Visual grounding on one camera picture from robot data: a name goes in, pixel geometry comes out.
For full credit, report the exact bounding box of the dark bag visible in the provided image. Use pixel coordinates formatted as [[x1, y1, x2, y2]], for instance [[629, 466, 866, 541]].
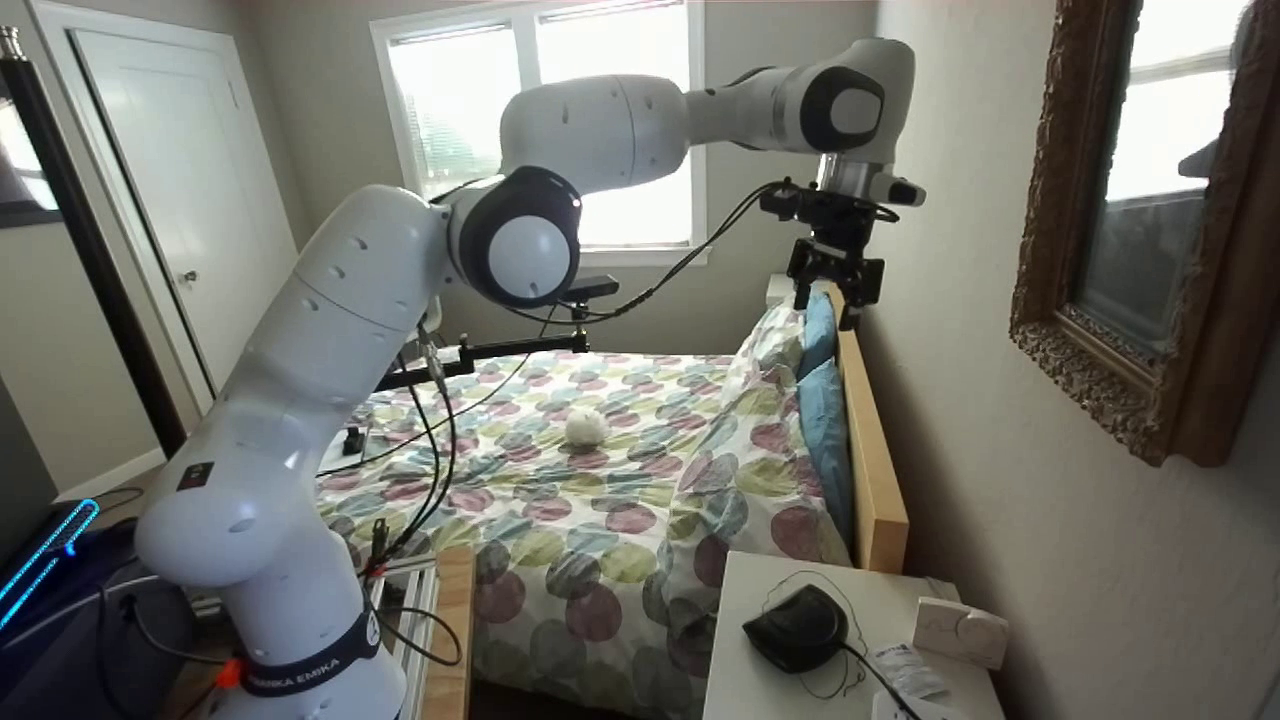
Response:
[[0, 552, 203, 720]]

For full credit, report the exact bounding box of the white ball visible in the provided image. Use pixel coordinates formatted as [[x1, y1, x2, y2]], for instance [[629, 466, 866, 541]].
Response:
[[561, 409, 612, 451]]

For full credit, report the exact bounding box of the white crumpled tissue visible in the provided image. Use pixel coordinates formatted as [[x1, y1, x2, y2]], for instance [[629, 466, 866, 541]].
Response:
[[907, 593, 1017, 673]]

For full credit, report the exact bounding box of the black metal bar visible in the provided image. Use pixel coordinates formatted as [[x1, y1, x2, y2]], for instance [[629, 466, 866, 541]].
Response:
[[377, 271, 623, 390]]

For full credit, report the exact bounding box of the black alarm clock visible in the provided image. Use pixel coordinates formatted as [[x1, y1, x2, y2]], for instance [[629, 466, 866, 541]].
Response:
[[741, 581, 850, 674]]

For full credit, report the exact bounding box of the white nightstand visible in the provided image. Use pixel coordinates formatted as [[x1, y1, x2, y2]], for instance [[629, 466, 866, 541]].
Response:
[[698, 547, 1011, 720]]

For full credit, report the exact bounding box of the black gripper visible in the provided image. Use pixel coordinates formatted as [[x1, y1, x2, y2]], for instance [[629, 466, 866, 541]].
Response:
[[783, 235, 890, 330]]

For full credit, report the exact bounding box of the gold framed picture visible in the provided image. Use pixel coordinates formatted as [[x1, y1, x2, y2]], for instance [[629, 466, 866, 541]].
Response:
[[1009, 0, 1280, 470]]

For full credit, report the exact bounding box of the white crumpled paper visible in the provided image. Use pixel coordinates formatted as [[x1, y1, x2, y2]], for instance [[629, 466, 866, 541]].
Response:
[[866, 644, 969, 720]]

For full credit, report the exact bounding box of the thin black cable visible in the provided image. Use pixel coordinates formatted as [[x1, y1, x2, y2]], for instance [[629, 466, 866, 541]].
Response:
[[317, 311, 470, 673], [779, 573, 927, 720]]

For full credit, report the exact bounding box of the window with white frame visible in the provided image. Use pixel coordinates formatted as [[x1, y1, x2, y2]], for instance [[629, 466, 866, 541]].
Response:
[[362, 0, 710, 260]]

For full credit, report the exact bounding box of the white door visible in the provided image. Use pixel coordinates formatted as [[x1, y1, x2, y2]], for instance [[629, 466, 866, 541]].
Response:
[[26, 0, 303, 415]]

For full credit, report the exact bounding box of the thin black hanging cable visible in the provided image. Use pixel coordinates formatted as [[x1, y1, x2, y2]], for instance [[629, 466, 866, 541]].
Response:
[[317, 311, 470, 673]]

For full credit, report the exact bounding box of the wooden bed headboard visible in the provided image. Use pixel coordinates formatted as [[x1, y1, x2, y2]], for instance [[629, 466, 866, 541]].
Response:
[[812, 277, 910, 576]]

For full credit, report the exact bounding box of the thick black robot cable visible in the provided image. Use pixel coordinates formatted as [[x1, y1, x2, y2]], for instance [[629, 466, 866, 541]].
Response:
[[543, 177, 783, 330]]

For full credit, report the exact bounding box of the black standing frame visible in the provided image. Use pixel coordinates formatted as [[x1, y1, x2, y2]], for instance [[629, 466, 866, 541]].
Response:
[[0, 33, 191, 459]]

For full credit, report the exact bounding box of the patterned pillow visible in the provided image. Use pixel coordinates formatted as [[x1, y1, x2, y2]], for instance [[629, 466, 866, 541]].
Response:
[[317, 301, 857, 720]]

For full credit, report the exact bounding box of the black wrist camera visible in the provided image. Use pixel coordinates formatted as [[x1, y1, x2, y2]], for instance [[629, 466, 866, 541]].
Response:
[[755, 173, 927, 227]]

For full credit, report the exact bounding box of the blue pillow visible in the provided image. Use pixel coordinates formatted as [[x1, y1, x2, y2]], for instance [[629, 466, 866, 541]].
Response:
[[791, 285, 860, 537]]

